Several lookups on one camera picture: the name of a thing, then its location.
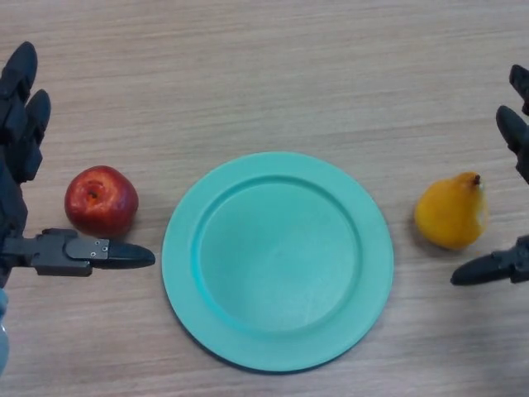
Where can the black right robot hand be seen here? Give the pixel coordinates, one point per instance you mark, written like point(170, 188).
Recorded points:
point(516, 132)

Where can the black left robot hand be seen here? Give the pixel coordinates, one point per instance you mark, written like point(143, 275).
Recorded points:
point(12, 140)

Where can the yellow pear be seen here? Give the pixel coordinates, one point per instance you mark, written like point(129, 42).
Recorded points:
point(452, 215)

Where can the teal round plate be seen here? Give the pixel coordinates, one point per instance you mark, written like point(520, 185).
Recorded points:
point(277, 264)

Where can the red apple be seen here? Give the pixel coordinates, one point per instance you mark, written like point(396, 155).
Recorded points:
point(101, 202)

